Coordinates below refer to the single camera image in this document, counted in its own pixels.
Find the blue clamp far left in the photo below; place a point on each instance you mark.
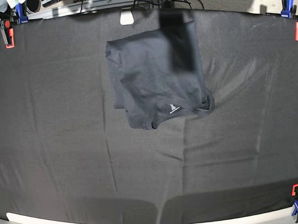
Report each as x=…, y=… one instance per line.
x=20, y=15

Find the red clamp far left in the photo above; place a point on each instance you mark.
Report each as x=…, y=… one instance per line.
x=7, y=33

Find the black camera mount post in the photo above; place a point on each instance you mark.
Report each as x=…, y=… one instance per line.
x=174, y=29

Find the blue clamp far right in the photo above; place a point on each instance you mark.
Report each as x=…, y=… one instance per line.
x=289, y=9

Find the black felt table cover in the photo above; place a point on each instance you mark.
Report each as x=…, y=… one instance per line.
x=67, y=154

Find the dark grey t-shirt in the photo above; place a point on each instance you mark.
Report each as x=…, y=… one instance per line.
x=145, y=84

